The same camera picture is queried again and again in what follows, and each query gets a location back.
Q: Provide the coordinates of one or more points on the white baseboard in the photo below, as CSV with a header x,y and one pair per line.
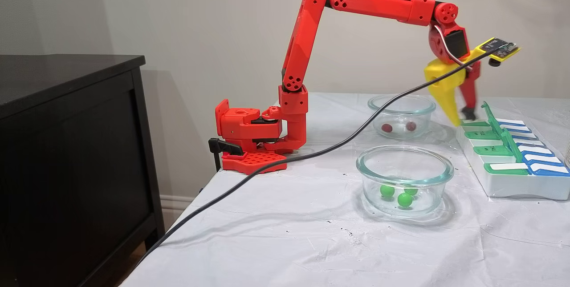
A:
x,y
173,204

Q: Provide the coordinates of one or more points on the white tablecloth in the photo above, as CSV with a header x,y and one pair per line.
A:
x,y
289,242

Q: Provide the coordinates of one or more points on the black table clamp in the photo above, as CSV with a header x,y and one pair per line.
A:
x,y
220,145

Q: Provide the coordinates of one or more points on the yellow camera mount with board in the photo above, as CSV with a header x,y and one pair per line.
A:
x,y
498,46

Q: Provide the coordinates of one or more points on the green ball pill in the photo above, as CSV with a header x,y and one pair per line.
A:
x,y
405,199
387,190
411,190

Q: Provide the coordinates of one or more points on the black wooden cabinet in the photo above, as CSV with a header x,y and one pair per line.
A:
x,y
67,167

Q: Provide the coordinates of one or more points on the glass bowl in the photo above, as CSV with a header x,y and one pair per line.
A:
x,y
369,189
418,113

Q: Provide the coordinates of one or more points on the red ball pill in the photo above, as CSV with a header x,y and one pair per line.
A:
x,y
387,127
410,125

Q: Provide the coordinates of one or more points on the weekly pill organizer box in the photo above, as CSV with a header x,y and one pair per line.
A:
x,y
512,184

